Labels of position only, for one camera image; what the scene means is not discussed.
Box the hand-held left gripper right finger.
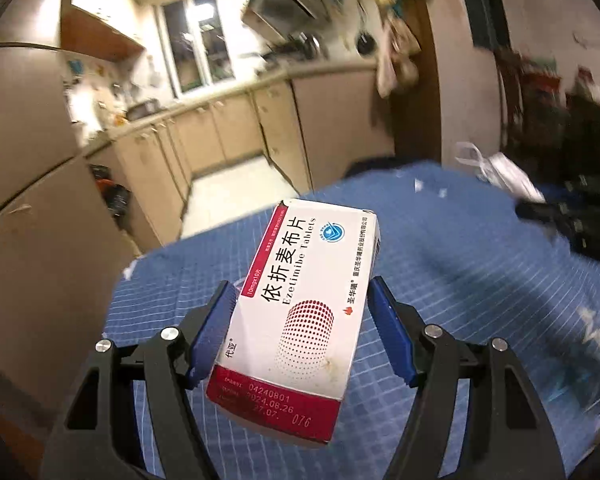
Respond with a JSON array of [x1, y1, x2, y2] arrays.
[[368, 275, 567, 480]]

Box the kitchen window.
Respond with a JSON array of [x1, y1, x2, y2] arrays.
[[157, 0, 236, 101]]

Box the wall kitchen cabinet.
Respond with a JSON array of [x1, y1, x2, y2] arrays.
[[60, 0, 146, 64]]

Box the beige hanging bags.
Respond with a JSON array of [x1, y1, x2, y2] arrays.
[[375, 25, 424, 99]]

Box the blue star-print tablecloth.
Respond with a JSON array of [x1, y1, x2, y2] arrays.
[[102, 162, 600, 480]]

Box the black trash bag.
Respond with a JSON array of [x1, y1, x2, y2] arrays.
[[89, 164, 131, 231]]

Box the white handled plastic bag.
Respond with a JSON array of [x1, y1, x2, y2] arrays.
[[455, 142, 546, 204]]

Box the dark window curtain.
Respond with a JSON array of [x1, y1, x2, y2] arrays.
[[452, 0, 511, 49]]

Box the steel range hood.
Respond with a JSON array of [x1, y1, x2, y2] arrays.
[[242, 0, 321, 44]]

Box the steel electric kettle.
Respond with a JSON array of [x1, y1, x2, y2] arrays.
[[302, 32, 331, 59]]

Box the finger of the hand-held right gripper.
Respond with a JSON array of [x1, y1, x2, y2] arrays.
[[514, 199, 577, 227]]

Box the red flower pot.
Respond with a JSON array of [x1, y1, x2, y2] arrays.
[[522, 55, 564, 96]]

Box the black wok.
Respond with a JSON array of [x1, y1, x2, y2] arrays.
[[269, 40, 305, 61]]

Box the white and red medicine box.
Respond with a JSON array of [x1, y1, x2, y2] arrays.
[[205, 199, 382, 446]]

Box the beige refrigerator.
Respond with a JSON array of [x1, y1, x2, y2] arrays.
[[0, 10, 143, 441]]

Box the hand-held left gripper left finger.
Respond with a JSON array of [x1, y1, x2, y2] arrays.
[[37, 280, 239, 480]]

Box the beige base kitchen cabinets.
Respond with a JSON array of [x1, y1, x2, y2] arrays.
[[85, 57, 396, 252]]

